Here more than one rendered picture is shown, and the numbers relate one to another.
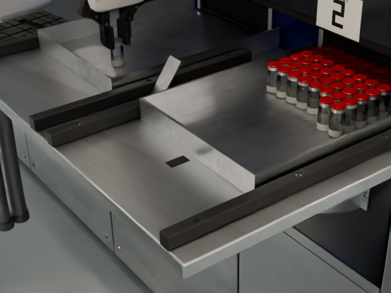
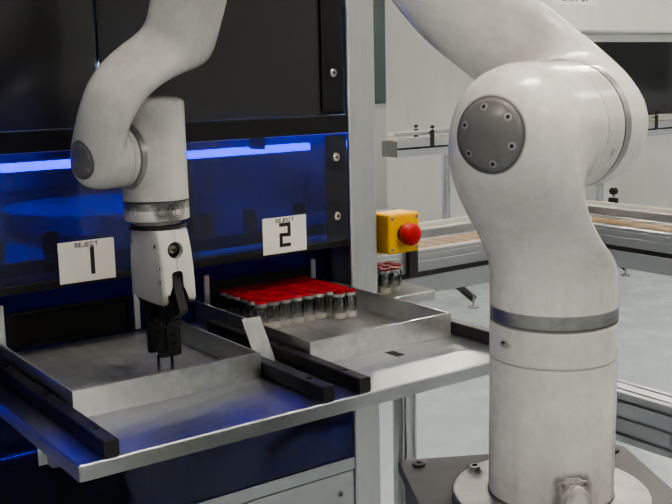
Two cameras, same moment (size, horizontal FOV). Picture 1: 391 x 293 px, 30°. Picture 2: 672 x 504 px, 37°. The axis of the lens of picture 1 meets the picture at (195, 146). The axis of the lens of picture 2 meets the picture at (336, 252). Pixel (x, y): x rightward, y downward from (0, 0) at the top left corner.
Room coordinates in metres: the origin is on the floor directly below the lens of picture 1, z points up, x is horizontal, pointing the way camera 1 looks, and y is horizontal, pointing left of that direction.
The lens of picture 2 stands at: (0.91, 1.40, 1.28)
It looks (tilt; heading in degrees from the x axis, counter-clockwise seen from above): 10 degrees down; 270
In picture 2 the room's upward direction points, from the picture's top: 1 degrees counter-clockwise
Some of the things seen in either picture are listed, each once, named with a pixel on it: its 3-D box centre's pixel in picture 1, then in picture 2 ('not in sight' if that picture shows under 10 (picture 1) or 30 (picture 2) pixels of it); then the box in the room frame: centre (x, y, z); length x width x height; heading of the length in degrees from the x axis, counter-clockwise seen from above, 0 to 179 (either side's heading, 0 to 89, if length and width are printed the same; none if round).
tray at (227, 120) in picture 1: (287, 107); (317, 317); (0.93, -0.13, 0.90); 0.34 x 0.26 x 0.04; 125
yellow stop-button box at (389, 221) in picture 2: not in sight; (392, 231); (0.80, -0.37, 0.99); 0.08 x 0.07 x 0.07; 125
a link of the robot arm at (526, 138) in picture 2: not in sight; (538, 195); (0.72, 0.51, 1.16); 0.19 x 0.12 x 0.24; 50
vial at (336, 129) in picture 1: (337, 120); (349, 302); (0.88, -0.20, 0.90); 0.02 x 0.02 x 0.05
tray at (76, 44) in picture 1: (158, 38); (117, 355); (1.21, 0.06, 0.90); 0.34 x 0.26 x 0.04; 125
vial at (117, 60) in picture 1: (117, 53); (165, 363); (1.13, 0.13, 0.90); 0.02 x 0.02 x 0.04
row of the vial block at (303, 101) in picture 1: (309, 95); (302, 307); (0.96, -0.17, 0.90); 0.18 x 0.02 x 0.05; 35
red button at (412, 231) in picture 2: not in sight; (408, 233); (0.77, -0.34, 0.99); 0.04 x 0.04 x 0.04; 35
